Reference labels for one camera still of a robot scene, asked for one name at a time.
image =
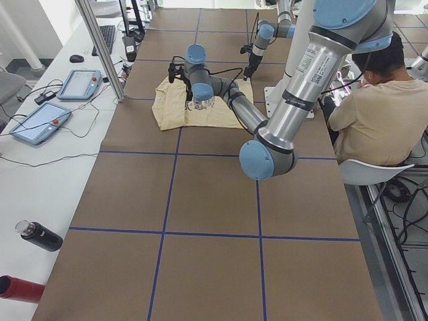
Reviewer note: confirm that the near blue teach pendant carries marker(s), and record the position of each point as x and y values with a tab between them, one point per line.
39	125

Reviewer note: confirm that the beige long-sleeve printed shirt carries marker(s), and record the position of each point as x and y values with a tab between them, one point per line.
171	110

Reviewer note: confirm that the far blue teach pendant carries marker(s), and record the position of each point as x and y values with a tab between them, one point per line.
80	85

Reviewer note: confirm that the blue teach pendant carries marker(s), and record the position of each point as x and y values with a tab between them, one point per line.
80	85
39	125

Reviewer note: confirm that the seated person in beige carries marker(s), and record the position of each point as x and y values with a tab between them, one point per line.
381	122

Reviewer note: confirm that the black water bottle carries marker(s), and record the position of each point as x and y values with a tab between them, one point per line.
39	235

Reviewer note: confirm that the white chair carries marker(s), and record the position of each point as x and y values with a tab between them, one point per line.
355	172

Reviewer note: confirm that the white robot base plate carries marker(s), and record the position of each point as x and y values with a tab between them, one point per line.
275	97

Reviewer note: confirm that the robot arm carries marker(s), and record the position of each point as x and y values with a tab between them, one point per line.
266	34
337	28

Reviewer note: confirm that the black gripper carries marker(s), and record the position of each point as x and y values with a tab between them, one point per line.
252	61
189	95

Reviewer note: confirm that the red cylinder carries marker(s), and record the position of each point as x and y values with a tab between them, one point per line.
21	290

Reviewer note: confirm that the grey aluminium frame post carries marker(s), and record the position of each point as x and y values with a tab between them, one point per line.
98	41

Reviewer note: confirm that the black keyboard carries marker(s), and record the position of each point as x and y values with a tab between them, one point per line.
108	33

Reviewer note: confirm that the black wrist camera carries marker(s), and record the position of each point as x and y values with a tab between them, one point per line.
246	49
175	71

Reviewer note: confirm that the black computer mouse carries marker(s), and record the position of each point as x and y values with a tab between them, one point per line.
76	58

